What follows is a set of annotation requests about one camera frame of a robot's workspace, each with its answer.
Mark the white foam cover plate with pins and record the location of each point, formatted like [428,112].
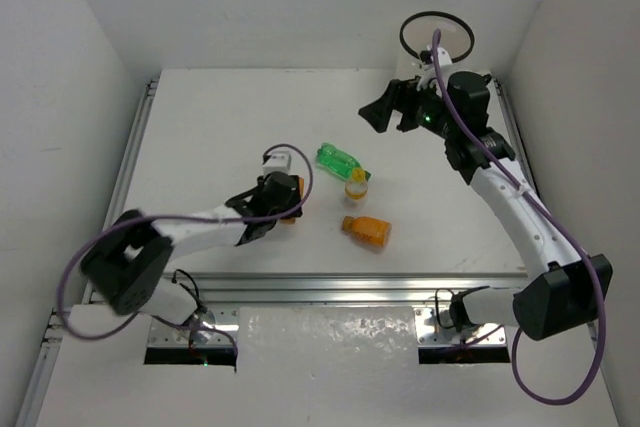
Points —
[336,337]

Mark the left side rail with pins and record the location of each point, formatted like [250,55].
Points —
[130,155]

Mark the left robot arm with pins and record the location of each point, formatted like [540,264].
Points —
[126,266]

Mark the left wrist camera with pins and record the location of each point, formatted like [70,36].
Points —
[277,161]

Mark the clear bottle yellow cap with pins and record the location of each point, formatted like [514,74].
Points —
[356,189]

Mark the orange bottle brown cap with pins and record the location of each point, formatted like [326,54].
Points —
[368,230]

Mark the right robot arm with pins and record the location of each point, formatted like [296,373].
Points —
[563,289]

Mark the orange bottle fruit label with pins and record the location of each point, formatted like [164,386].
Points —
[296,185]

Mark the aluminium table edge rail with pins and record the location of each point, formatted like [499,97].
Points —
[325,289]

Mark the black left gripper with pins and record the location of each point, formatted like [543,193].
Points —
[296,197]

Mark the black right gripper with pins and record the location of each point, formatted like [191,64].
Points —
[378,111]

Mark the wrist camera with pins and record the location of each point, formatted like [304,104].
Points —
[277,161]
[435,59]

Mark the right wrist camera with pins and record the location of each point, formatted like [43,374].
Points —
[435,59]

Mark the white bin black rim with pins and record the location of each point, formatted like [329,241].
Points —
[456,42]

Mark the green plastic bottle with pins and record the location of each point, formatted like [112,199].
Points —
[335,161]

